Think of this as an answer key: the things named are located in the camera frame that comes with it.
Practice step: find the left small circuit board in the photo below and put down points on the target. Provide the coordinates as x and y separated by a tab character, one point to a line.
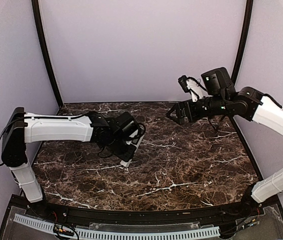
60	231

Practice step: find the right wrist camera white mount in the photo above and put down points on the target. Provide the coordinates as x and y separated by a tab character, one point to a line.
192	86

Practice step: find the white remote control body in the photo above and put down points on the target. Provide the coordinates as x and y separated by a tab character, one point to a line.
127	157

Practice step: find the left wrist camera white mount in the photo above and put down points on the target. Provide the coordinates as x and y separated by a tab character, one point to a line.
137	136

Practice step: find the black corner frame post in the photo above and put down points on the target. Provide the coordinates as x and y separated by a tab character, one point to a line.
45	51
243	40

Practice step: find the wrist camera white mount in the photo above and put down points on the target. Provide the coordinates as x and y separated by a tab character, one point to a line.
137	136
192	86

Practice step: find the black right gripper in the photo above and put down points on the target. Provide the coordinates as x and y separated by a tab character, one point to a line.
188	107

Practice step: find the black right corner frame post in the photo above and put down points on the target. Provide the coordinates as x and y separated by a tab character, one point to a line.
243	40

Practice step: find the black left corner frame post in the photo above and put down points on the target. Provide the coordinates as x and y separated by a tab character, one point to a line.
45	51

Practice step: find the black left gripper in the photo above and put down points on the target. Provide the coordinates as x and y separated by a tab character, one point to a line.
128	154

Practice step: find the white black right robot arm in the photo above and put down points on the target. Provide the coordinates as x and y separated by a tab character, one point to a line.
217	96

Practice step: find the white slotted cable duct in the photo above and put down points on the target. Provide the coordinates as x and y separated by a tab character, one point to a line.
105	233

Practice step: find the small circuit board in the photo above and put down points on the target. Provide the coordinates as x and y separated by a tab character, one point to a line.
251	223
60	231

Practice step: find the black curved front table rail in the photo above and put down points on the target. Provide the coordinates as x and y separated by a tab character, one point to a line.
224	214

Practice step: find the right small circuit board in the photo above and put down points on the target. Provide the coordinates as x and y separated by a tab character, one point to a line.
251	223

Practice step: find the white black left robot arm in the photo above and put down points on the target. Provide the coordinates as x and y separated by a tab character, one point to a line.
115	136

